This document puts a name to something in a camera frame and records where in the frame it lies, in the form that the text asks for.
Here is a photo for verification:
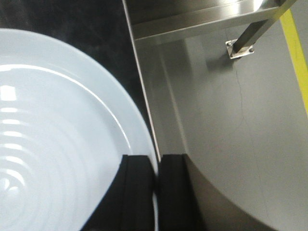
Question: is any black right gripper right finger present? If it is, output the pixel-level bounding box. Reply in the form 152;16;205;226
158;154;205;231

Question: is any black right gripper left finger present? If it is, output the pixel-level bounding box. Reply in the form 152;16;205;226
82;155;155;231

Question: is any white round plate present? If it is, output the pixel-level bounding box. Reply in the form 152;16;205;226
0;29;157;231

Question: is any steel shelf leg right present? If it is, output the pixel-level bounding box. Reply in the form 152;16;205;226
226;0;296;60

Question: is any stainless steel shelf rail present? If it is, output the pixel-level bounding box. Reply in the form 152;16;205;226
125;0;263;39

